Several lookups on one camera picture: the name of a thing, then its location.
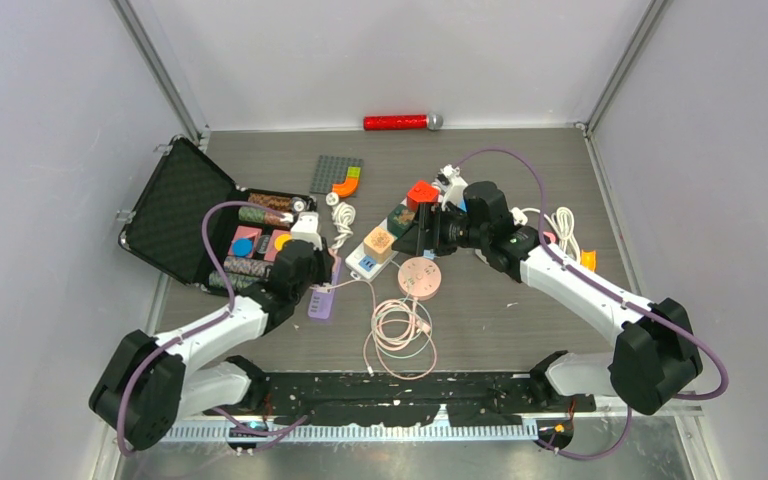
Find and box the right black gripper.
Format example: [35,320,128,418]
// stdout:
[392,203,489,258]

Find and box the dark green cube adapter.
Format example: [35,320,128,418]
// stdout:
[386,204,415,238]

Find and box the beige cube adapter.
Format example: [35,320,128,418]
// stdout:
[362,226,396,264]

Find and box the white multicolour power strip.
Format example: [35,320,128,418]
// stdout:
[344,198,414,282]

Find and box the red cube socket adapter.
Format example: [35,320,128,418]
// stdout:
[406,180,439,212]

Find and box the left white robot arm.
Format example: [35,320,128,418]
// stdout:
[88,240,334,454]

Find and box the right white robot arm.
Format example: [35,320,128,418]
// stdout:
[393,181,702,415]

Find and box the pink round power socket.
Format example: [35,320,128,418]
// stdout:
[397,257,442,301]

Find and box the purple power strip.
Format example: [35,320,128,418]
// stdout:
[307,258,342,323]

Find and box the orange curved lego piece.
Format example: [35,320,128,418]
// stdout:
[332,176,359,198]

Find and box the grey lego baseplate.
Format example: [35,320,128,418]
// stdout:
[309,155,364,195]

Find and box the red glitter microphone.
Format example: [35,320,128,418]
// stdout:
[362,113,444,131]

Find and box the black poker chip case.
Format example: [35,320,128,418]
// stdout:
[118,136,317,295]

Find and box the orange small object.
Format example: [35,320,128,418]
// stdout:
[579,250,598,272]

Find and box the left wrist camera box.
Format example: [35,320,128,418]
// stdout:
[290,212,323,250]

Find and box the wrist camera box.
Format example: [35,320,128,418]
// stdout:
[432,165,468,211]
[290,212,323,250]

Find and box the white coiled cord with plug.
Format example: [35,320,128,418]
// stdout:
[325,192,357,252]

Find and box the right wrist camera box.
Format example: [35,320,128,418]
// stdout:
[432,165,468,211]

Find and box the pink coiled cable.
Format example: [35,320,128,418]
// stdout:
[330,278,440,383]

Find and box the white cable bundle right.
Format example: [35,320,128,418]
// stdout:
[513,206,583,263]

